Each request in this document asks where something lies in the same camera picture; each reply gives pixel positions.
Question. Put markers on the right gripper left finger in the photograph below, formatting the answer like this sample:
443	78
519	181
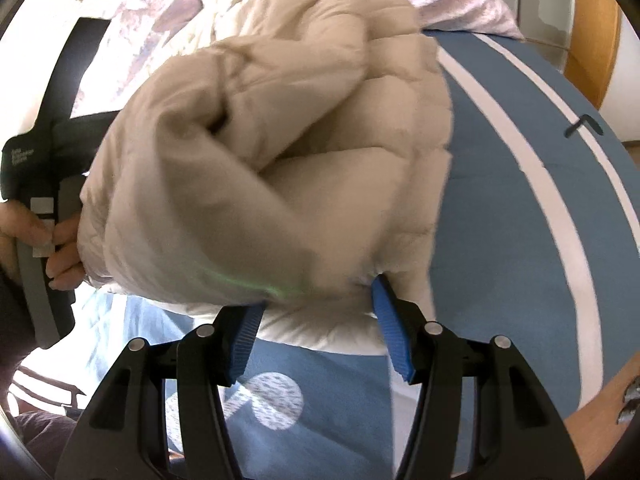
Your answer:
157	413

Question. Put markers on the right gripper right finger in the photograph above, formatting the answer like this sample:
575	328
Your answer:
516	432

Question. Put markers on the cream quilted down jacket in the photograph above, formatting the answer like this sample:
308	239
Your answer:
291	169

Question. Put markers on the person's left hand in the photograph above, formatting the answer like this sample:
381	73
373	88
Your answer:
19	224

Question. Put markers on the dark wooden chair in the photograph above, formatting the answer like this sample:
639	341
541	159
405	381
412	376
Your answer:
45	393

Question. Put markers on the person's legs in jeans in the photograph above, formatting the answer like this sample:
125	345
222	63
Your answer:
45	435

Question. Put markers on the blue striped bed sheet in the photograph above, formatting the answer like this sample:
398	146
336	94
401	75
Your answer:
537	238

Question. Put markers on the wooden wardrobe with glass door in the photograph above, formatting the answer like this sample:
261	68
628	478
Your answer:
587	41

